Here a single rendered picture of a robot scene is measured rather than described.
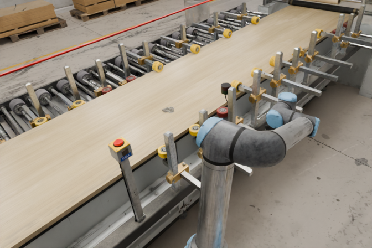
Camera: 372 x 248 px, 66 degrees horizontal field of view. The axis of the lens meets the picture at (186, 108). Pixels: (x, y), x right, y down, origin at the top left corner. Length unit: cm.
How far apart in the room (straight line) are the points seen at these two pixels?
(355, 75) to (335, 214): 202
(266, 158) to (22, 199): 122
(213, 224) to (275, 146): 40
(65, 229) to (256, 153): 112
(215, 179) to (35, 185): 104
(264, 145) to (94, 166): 104
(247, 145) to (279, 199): 174
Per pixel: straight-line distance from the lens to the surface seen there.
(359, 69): 405
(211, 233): 117
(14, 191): 175
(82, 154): 177
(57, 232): 167
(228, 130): 90
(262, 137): 89
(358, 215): 266
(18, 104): 263
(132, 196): 145
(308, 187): 271
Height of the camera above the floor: 201
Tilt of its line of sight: 35 degrees down
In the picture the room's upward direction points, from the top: 6 degrees counter-clockwise
